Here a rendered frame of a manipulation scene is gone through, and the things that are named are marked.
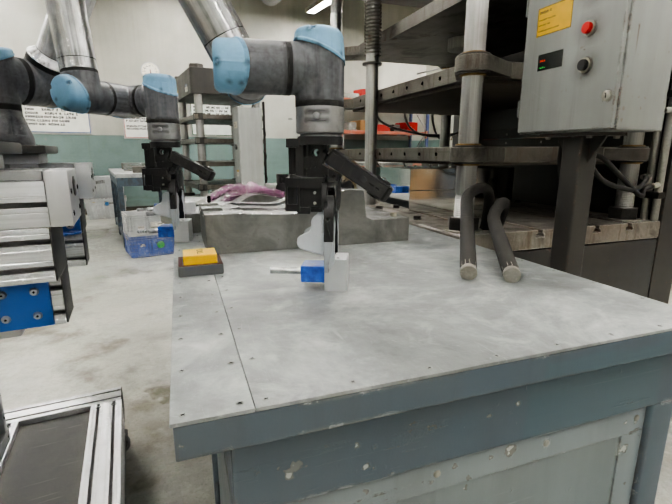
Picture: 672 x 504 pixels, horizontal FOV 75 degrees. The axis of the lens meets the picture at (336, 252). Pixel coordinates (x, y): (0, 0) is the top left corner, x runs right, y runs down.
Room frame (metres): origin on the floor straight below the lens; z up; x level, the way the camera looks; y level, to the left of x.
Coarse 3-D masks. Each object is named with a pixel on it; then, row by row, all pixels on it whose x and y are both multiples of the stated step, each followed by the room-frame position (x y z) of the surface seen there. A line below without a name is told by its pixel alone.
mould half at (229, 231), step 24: (360, 192) 1.05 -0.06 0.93; (216, 216) 0.94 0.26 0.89; (240, 216) 0.96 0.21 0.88; (264, 216) 0.98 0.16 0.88; (288, 216) 0.99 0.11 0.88; (312, 216) 1.01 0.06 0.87; (360, 216) 1.05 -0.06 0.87; (384, 216) 1.11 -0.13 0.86; (216, 240) 0.94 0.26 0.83; (240, 240) 0.96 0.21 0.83; (264, 240) 0.97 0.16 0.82; (288, 240) 0.99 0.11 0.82; (360, 240) 1.06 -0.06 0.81; (384, 240) 1.08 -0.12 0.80
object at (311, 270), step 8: (336, 256) 0.70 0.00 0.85; (344, 256) 0.70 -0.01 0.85; (304, 264) 0.69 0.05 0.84; (312, 264) 0.69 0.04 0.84; (320, 264) 0.69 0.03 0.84; (336, 264) 0.68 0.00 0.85; (344, 264) 0.67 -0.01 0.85; (272, 272) 0.71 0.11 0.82; (280, 272) 0.70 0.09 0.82; (288, 272) 0.70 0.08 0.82; (296, 272) 0.70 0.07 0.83; (304, 272) 0.68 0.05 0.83; (312, 272) 0.68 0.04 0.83; (320, 272) 0.68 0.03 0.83; (336, 272) 0.68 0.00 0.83; (344, 272) 0.67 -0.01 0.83; (304, 280) 0.68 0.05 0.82; (312, 280) 0.68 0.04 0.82; (320, 280) 0.68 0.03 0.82; (328, 280) 0.68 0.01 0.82; (336, 280) 0.68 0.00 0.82; (344, 280) 0.67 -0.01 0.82; (328, 288) 0.68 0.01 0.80; (336, 288) 0.68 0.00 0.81; (344, 288) 0.67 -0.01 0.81
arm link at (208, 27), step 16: (192, 0) 0.75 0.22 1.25; (208, 0) 0.75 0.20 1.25; (224, 0) 0.77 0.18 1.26; (192, 16) 0.76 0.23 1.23; (208, 16) 0.75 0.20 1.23; (224, 16) 0.76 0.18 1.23; (208, 32) 0.76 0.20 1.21; (224, 32) 0.76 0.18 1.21; (240, 32) 0.77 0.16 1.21; (208, 48) 0.77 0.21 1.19
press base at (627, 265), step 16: (640, 240) 1.50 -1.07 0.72; (656, 240) 1.52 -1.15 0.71; (528, 256) 1.33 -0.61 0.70; (544, 256) 1.35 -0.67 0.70; (592, 256) 1.42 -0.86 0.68; (608, 256) 1.45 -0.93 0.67; (624, 256) 1.47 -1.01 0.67; (640, 256) 1.50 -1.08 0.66; (592, 272) 1.43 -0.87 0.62; (608, 272) 1.45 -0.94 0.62; (624, 272) 1.48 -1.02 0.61; (640, 272) 1.50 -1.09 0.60; (624, 288) 1.48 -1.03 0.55; (640, 288) 1.51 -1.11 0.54
